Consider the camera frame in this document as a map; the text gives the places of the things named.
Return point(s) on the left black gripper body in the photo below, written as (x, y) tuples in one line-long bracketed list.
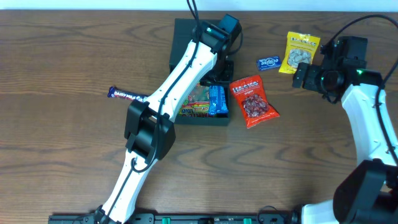
[(222, 72)]

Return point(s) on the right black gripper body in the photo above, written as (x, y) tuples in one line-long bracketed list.
[(298, 75)]

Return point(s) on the light blue snack bar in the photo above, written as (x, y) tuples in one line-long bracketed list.
[(217, 100)]

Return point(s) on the red Halls candy bag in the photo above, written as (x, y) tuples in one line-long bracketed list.
[(250, 95)]

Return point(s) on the green Haribo gummy bag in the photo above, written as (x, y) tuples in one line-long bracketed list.
[(197, 103)]

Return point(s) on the blue Eclipse mint pack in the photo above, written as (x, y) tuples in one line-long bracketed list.
[(268, 63)]

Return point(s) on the purple Dairy Milk bar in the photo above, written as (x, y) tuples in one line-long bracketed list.
[(115, 92)]

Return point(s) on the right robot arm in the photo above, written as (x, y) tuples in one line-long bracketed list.
[(369, 193)]

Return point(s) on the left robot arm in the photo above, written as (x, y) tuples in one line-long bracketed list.
[(149, 128)]

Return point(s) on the dark green gift box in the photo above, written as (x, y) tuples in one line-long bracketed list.
[(183, 33)]

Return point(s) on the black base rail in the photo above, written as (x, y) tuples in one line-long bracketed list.
[(150, 218)]

